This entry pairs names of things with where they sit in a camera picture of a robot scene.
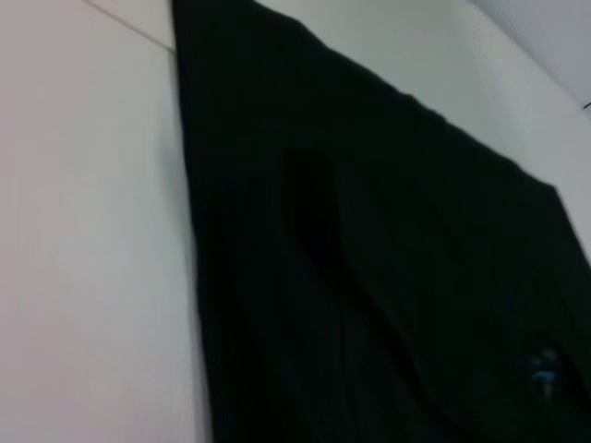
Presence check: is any black shirt with FREE print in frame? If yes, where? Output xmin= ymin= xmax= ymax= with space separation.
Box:
xmin=171 ymin=0 xmax=591 ymax=443

